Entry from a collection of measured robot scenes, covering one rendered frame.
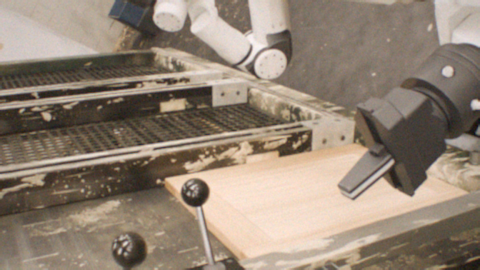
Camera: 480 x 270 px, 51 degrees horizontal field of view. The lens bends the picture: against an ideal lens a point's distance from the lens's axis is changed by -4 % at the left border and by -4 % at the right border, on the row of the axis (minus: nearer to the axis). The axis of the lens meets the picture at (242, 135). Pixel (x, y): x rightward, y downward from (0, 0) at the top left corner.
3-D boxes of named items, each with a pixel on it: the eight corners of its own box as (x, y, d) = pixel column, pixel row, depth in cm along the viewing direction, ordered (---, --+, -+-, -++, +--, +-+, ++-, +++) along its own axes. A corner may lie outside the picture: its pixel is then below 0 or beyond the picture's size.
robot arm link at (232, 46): (193, 30, 122) (248, 73, 133) (203, 48, 114) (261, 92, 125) (223, -3, 120) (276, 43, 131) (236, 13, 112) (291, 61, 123)
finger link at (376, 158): (335, 187, 55) (374, 150, 56) (354, 198, 52) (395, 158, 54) (329, 177, 54) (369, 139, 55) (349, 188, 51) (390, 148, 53)
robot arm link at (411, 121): (400, 123, 48) (476, 48, 50) (336, 100, 56) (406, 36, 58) (435, 210, 54) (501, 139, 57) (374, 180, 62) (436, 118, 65)
